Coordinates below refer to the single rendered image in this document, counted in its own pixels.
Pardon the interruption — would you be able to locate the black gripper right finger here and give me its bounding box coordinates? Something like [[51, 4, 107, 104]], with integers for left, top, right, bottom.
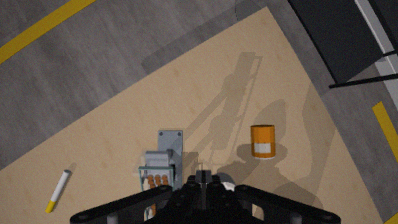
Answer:
[[204, 170, 341, 224]]

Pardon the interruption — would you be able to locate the white toilet paper roll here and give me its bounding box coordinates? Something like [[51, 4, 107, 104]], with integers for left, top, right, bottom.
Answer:
[[214, 173, 236, 191]]

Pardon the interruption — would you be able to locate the orange pill bottle with white label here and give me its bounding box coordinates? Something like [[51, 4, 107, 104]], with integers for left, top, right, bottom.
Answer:
[[250, 125, 276, 160]]

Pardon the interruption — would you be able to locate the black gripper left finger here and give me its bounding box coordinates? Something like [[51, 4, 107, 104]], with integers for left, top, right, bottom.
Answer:
[[70, 170, 204, 224]]

